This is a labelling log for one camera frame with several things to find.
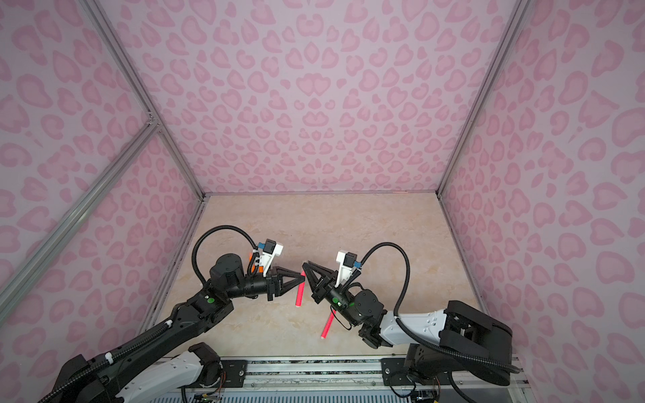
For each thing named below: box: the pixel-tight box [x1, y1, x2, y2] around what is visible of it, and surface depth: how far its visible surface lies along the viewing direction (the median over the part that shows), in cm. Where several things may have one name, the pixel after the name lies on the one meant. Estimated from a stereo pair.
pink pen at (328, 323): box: [320, 309, 337, 340], surface depth 84 cm
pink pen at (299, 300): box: [294, 270, 307, 308], surface depth 70 cm
